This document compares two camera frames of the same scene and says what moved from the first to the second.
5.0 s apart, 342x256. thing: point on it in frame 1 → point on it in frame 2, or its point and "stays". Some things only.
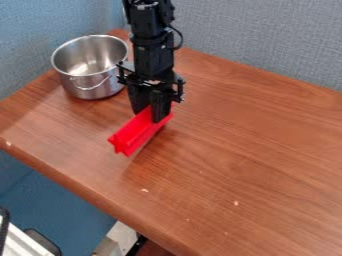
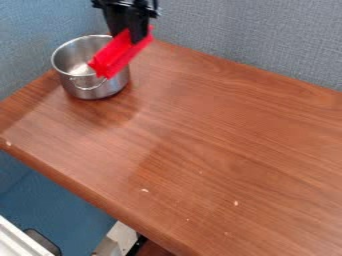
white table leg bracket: (119, 241) stays
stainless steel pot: (86, 60) stays
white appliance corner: (21, 244) stays
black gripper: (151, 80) → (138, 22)
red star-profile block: (136, 130) → (115, 51)
